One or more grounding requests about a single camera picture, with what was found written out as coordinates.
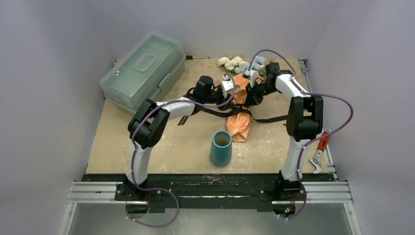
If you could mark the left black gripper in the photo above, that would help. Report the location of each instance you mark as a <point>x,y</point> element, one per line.
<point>223,100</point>

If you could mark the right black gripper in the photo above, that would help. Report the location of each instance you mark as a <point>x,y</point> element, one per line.
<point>252,91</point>

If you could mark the orange flower bouquet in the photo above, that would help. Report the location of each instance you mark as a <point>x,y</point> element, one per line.
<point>237,125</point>

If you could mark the translucent plastic storage box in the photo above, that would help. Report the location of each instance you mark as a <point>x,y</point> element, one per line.
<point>149,70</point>

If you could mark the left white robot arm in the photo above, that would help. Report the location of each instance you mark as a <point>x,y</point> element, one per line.
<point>149,122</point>

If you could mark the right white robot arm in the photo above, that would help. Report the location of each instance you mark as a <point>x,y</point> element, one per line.
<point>304,121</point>

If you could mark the teal ceramic vase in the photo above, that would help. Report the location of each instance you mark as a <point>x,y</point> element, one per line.
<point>221,149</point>

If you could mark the screwdriver at back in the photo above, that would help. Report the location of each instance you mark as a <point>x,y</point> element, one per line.
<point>191,57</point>

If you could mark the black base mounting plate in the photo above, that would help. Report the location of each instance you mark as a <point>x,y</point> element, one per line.
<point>263,192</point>

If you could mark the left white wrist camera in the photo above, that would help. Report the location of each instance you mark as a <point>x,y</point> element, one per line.
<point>227,85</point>

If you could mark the orange handled wrench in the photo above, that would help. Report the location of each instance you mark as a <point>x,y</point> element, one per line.
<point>323,142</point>

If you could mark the aluminium frame rail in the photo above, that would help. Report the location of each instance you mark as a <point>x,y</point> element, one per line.
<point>105,192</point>

